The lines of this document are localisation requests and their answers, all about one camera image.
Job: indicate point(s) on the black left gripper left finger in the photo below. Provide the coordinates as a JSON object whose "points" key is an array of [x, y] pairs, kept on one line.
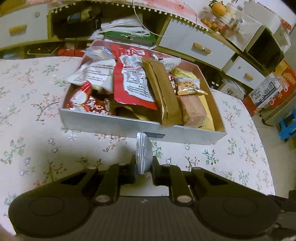
{"points": [[115, 176]]}

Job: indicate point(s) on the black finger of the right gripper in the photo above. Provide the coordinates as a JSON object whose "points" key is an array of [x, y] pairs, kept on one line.
{"points": [[284, 228]]}

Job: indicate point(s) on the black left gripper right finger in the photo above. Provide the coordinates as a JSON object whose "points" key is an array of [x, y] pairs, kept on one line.
{"points": [[172, 177]]}

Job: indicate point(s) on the silver foil packet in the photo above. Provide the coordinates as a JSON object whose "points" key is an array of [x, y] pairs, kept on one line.
{"points": [[143, 153]]}

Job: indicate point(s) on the red clear snack bag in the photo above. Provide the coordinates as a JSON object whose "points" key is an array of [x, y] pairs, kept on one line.
{"points": [[130, 84]]}

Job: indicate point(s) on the white printed snack packet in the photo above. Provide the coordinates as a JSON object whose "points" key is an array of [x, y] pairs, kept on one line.
{"points": [[99, 74]]}

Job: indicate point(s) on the gold long snack bar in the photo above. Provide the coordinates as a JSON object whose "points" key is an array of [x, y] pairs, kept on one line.
{"points": [[163, 92]]}

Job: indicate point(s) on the pink brown wrapped cake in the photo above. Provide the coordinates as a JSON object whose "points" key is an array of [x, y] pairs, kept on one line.
{"points": [[193, 112]]}

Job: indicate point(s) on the blue plastic stool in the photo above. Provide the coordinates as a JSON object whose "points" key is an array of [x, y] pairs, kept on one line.
{"points": [[287, 127]]}

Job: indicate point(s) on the white pink cardboard box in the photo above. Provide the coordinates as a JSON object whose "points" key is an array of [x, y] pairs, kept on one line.
{"points": [[132, 119]]}

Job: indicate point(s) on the red white packets in box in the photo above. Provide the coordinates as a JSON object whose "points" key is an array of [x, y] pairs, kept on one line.
{"points": [[82, 101]]}

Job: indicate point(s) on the floral tablecloth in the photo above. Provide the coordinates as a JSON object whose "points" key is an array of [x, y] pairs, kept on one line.
{"points": [[36, 148]]}

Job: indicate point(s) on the small cookie packet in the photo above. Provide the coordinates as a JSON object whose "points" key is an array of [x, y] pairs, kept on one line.
{"points": [[189, 86]]}

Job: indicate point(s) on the white milk carton box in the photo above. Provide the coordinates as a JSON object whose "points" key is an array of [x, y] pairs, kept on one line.
{"points": [[266, 91]]}

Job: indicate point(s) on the white blue snack packet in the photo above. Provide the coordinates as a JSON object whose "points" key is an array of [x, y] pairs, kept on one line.
{"points": [[97, 53]]}

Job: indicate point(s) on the white drawer right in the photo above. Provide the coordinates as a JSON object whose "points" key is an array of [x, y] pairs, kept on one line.
{"points": [[241, 70]]}

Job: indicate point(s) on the white drawer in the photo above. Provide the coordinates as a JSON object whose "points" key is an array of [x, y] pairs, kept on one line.
{"points": [[241, 70], [195, 43], [25, 25]]}

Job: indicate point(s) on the white drawer middle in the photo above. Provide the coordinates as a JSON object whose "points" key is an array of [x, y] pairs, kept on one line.
{"points": [[195, 43]]}

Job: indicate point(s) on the stack of papers and bags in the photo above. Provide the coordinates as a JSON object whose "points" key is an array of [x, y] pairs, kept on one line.
{"points": [[127, 29]]}

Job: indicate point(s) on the white drawer left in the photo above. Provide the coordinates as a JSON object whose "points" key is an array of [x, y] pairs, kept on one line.
{"points": [[25, 25]]}

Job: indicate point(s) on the orange fruit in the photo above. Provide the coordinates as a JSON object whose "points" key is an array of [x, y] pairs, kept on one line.
{"points": [[217, 7]]}

